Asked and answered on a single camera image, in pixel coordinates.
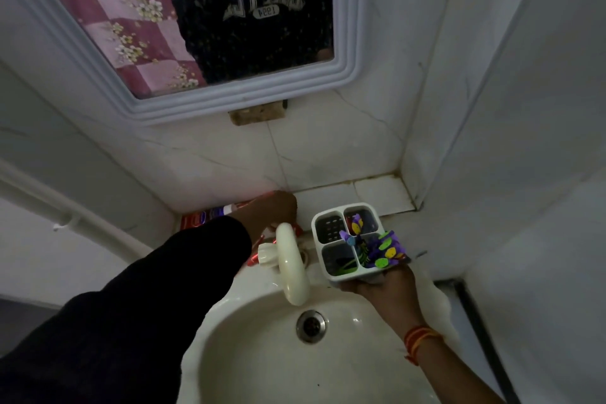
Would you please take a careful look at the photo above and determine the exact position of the person's left hand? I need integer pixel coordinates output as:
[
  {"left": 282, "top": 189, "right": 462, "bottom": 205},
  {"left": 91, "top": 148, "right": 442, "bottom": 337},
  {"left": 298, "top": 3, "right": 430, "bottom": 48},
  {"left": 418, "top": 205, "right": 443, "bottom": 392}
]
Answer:
[{"left": 231, "top": 191, "right": 298, "bottom": 244}]

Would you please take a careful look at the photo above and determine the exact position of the person's right hand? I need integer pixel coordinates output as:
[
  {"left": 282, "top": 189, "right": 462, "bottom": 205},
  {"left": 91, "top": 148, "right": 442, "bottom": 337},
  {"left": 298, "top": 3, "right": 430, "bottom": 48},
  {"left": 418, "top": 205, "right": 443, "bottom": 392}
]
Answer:
[{"left": 338, "top": 261, "right": 419, "bottom": 339}]

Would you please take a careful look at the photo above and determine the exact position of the white four-compartment toothbrush holder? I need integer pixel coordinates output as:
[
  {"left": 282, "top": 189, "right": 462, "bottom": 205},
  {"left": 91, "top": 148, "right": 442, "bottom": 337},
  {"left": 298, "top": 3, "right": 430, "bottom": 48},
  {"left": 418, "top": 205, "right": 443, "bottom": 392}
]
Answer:
[{"left": 311, "top": 202, "right": 412, "bottom": 284}]

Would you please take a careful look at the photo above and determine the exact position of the red toothpaste tube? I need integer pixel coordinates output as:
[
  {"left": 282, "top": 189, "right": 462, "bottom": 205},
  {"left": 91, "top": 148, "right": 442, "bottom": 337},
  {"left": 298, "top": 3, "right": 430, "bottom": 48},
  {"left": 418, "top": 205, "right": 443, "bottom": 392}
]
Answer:
[{"left": 180, "top": 191, "right": 280, "bottom": 232}]

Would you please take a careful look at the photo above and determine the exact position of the person's right forearm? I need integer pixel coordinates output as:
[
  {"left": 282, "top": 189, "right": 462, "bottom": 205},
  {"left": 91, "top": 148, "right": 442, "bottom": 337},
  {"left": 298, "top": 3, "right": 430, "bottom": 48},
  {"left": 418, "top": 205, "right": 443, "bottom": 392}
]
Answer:
[{"left": 406, "top": 323, "right": 506, "bottom": 404}]

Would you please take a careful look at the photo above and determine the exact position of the person's left forearm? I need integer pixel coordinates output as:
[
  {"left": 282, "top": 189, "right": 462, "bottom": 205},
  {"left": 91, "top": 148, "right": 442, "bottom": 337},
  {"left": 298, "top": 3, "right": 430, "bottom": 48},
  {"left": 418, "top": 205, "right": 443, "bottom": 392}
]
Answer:
[{"left": 0, "top": 216, "right": 253, "bottom": 404}]

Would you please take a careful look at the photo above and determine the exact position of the green item in holder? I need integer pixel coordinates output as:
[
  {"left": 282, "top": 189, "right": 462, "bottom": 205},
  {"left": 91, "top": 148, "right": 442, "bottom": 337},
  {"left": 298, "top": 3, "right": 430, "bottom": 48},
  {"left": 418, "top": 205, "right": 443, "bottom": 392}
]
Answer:
[{"left": 330, "top": 258, "right": 361, "bottom": 277}]

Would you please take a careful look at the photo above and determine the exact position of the purple colourful dotted toothbrush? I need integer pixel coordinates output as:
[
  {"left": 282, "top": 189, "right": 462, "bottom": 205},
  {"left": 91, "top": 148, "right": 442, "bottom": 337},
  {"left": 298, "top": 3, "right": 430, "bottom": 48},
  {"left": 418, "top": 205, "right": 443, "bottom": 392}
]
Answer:
[{"left": 340, "top": 213, "right": 411, "bottom": 272}]

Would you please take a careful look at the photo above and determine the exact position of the white curved faucet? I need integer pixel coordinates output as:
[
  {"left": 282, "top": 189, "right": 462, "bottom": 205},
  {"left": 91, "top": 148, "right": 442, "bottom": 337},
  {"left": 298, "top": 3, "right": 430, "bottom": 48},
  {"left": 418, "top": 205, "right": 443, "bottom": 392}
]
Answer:
[{"left": 258, "top": 223, "right": 312, "bottom": 307}]

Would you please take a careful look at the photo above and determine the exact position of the metal sink drain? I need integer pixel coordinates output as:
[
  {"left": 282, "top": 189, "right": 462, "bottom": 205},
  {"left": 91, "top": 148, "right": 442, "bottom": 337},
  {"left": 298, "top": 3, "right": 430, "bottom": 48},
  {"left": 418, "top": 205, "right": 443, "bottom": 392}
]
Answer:
[{"left": 296, "top": 309, "right": 328, "bottom": 344}]

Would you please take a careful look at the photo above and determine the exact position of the white ceramic sink basin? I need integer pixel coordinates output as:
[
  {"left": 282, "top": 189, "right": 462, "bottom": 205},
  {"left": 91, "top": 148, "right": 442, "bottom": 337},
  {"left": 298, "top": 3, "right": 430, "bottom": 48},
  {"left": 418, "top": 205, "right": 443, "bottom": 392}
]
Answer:
[{"left": 177, "top": 229, "right": 474, "bottom": 404}]

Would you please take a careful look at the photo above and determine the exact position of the red orange thread bracelet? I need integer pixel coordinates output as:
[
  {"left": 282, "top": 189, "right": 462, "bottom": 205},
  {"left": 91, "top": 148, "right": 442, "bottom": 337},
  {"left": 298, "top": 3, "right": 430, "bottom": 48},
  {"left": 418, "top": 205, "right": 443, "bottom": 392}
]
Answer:
[{"left": 403, "top": 324, "right": 444, "bottom": 367}]

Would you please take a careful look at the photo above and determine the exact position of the brown mirror bracket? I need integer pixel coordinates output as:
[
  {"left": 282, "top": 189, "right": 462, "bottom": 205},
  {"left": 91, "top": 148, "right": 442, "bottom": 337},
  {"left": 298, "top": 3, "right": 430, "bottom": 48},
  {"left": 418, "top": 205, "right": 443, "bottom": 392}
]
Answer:
[{"left": 228, "top": 100, "right": 288, "bottom": 127}]

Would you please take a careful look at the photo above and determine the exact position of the black door frame strip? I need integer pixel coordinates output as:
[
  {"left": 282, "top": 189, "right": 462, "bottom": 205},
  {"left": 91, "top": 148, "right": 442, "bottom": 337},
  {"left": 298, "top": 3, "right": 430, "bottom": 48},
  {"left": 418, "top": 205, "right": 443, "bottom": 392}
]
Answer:
[{"left": 449, "top": 278, "right": 522, "bottom": 404}]

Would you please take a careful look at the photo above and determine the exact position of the white wall pipe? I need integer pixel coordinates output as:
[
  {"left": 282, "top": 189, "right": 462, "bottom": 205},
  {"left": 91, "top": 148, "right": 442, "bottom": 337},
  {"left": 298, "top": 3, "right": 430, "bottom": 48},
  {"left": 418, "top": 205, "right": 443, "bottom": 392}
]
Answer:
[{"left": 0, "top": 157, "right": 153, "bottom": 265}]

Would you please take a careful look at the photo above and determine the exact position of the white framed wall mirror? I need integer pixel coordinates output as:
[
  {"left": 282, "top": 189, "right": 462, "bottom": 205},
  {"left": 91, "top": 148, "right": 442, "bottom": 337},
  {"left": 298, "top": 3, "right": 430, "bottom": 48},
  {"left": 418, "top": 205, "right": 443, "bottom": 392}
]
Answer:
[{"left": 0, "top": 0, "right": 377, "bottom": 127}]

